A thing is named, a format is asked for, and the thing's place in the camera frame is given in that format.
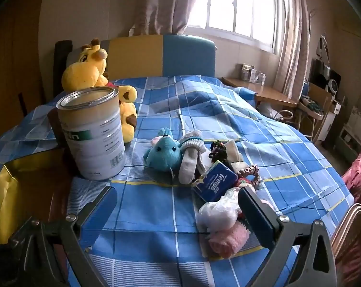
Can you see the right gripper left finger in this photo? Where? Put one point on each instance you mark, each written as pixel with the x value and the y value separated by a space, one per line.
pixel 35 241

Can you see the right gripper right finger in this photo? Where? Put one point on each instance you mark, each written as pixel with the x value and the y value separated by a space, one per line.
pixel 314 264

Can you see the pink satin scrunchie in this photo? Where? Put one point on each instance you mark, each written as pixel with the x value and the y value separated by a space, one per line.
pixel 250 175

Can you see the blue Tempo tissue pack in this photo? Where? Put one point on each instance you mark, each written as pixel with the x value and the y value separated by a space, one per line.
pixel 214 182

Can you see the beige mesh cloth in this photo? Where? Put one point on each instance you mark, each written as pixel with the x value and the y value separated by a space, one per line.
pixel 234 157

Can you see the blue plush toy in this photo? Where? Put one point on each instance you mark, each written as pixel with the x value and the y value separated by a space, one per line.
pixel 164 155

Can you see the grey white knit sock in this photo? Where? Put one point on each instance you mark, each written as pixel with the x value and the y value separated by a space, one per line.
pixel 192 148

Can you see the pink blanket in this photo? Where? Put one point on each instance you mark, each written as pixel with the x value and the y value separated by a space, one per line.
pixel 349 267

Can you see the wicker chair edge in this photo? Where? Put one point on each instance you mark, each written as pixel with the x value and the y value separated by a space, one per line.
pixel 347 232

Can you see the gold cardboard box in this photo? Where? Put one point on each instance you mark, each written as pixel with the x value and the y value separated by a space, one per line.
pixel 36 185

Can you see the blue plaid bed quilt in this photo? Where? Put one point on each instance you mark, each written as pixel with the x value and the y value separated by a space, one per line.
pixel 170 181

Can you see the white shelf unit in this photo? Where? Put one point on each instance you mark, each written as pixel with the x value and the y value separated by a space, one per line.
pixel 348 144

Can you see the white metal formula can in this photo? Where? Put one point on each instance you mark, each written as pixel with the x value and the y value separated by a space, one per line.
pixel 91 122

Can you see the wooden chair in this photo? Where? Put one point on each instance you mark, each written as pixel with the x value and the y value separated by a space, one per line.
pixel 320 107

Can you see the wooden desk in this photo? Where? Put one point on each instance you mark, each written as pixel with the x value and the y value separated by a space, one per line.
pixel 263 93

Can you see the yellow giraffe plush toy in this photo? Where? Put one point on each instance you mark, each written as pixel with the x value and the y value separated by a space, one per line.
pixel 90 71

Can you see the clear containers on desk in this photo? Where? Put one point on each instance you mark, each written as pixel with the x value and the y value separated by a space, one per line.
pixel 252 75

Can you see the yellow blue bed headboard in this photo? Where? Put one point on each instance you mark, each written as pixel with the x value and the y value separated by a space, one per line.
pixel 142 56

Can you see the wooden wardrobe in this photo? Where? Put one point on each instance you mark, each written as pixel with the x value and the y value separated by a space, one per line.
pixel 21 87

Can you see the beige window curtain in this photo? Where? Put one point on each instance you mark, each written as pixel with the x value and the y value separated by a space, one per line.
pixel 161 17

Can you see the window with white frame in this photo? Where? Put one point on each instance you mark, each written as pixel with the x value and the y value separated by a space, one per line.
pixel 253 22

